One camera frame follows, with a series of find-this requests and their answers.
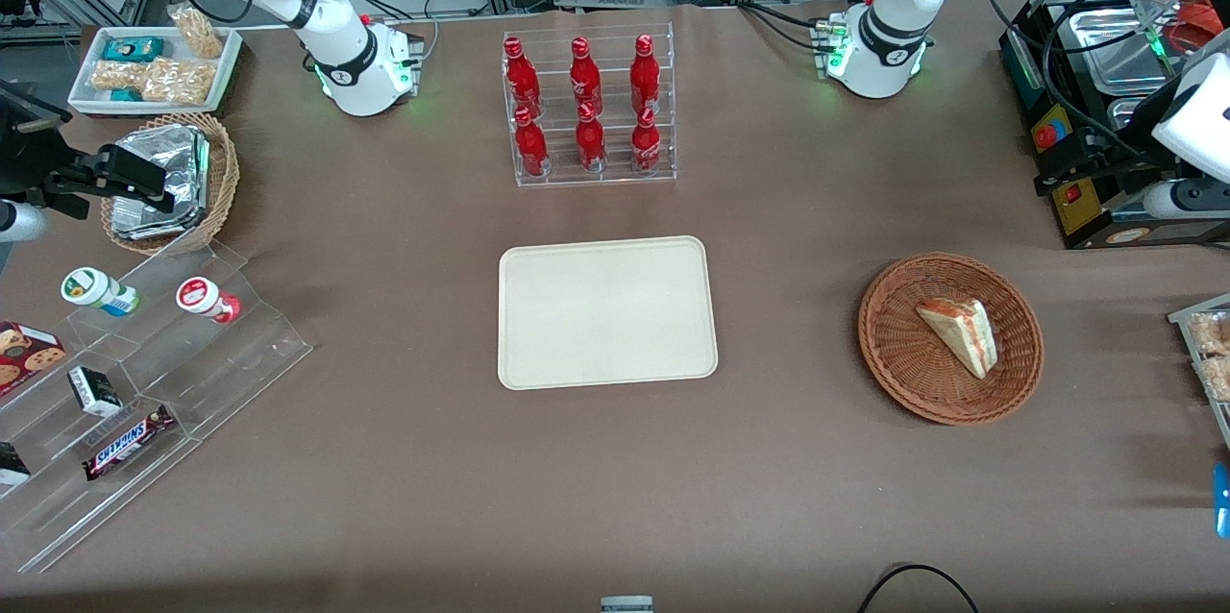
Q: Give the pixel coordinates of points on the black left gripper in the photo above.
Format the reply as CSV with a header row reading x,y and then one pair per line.
x,y
1122,162

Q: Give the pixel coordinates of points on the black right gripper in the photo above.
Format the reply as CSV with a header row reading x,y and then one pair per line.
x,y
26,152

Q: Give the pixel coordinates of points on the triangular sandwich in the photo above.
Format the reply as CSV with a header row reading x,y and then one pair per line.
x,y
961,334

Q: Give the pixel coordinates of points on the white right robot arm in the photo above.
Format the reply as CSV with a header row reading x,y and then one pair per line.
x,y
338,29

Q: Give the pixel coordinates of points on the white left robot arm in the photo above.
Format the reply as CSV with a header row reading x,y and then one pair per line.
x,y
889,22

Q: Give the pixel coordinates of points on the white rectangular snack tray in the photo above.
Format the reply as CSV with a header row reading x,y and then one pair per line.
x,y
86,92

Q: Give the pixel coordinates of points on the oval tan wicker basket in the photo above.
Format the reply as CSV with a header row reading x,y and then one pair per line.
x,y
223,176

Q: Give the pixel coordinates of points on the round brown wicker basket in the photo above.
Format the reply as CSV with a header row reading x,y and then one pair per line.
x,y
903,354

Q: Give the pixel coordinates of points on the clear tray with snacks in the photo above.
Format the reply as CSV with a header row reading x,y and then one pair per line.
x,y
1192,382

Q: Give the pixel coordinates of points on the beige plastic serving tray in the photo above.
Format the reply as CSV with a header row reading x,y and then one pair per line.
x,y
605,313

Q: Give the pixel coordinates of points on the aluminium foil food container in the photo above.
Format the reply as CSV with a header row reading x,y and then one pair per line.
x,y
183,166

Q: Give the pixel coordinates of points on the small teal snack packet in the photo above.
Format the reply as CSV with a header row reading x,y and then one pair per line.
x,y
126,95

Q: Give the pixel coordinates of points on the green lid yogurt cup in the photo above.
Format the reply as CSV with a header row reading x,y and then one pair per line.
x,y
94,289

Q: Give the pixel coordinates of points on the black metal food warmer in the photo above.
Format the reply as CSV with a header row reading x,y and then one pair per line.
x,y
1023,75

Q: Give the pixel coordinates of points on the small rice cracker packet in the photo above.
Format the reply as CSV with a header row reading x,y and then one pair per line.
x,y
117,76

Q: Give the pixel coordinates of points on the stainless steel pan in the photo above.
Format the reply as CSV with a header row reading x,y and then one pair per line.
x,y
1110,51

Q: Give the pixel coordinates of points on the large rice cracker packet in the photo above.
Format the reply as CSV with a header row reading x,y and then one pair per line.
x,y
181,81

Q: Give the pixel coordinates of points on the teal snack box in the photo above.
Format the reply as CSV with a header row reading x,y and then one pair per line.
x,y
133,49

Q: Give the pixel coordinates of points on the red lid yogurt cup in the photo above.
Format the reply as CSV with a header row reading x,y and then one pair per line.
x,y
204,297

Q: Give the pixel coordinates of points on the red chocolate chip cookie box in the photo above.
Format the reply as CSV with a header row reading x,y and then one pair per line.
x,y
24,354

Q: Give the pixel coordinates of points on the clear bag of puffed snacks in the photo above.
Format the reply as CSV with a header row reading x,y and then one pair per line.
x,y
197,32

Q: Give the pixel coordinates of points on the orange object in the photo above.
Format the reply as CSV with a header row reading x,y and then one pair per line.
x,y
1192,17

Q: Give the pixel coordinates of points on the small black white carton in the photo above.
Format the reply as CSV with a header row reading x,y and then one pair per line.
x,y
94,392

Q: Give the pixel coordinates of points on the clear acrylic tiered stand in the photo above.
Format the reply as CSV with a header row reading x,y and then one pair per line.
x,y
192,373

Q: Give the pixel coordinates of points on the rice cracker bag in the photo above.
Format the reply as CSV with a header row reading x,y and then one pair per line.
x,y
1213,349

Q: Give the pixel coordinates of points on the brown Snickers bar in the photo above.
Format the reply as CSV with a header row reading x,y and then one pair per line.
x,y
127,442

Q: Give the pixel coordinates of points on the blue plastic object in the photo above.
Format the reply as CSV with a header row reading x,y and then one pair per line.
x,y
1222,500

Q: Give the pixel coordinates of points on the red cola bottle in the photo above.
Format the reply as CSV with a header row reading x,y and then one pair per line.
x,y
530,150
583,80
590,144
522,80
646,147
644,77

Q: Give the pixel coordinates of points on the clear acrylic bottle rack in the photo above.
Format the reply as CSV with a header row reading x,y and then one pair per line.
x,y
615,173

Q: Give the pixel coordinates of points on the grey device edge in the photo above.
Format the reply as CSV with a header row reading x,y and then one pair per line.
x,y
627,604

